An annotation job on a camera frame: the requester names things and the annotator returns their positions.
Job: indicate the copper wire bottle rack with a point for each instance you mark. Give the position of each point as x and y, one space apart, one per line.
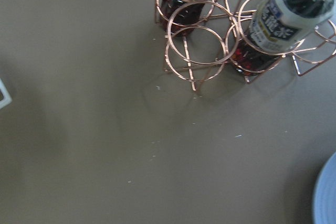
224 21

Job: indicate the tea bottle front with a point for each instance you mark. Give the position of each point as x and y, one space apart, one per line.
276 27

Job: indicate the cream rabbit tray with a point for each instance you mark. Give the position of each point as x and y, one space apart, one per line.
6 98

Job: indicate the blue plate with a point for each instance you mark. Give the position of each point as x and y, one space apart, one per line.
323 202

